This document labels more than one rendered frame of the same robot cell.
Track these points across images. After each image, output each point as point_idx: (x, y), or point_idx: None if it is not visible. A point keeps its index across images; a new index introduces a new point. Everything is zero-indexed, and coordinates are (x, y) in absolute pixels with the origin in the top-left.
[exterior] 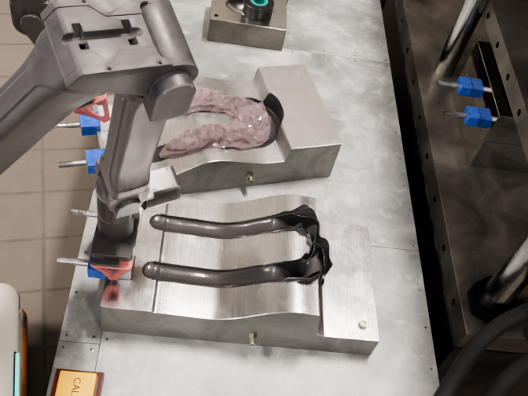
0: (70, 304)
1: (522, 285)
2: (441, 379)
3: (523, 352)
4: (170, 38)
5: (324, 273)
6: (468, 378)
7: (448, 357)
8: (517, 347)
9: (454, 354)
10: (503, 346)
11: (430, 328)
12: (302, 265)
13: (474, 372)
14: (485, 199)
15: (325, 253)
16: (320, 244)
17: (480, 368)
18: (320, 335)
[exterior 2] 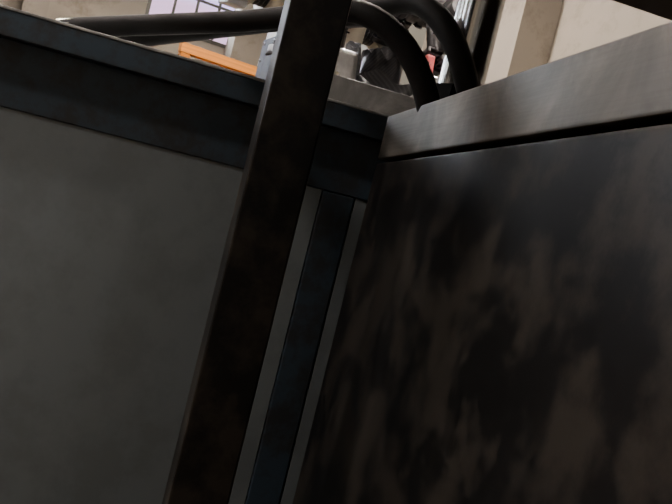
0: None
1: (455, 19)
2: (354, 274)
3: (410, 149)
4: None
5: (376, 86)
6: (368, 263)
7: (369, 194)
8: (408, 135)
9: (373, 182)
10: (401, 139)
11: (371, 110)
12: (365, 62)
13: (374, 237)
14: None
15: (400, 89)
16: (409, 93)
17: (379, 224)
18: None
